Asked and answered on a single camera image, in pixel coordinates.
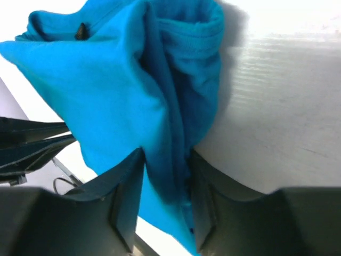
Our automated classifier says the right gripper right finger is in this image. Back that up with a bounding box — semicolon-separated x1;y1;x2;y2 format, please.
189;151;340;255

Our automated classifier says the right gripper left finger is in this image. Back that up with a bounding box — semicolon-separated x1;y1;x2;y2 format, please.
1;149;145;255

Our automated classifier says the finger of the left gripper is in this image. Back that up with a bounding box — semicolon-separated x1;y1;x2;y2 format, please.
1;134;76;184
1;117;69;146

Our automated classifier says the blue t shirt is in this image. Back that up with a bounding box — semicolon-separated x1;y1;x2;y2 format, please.
1;1;224;255

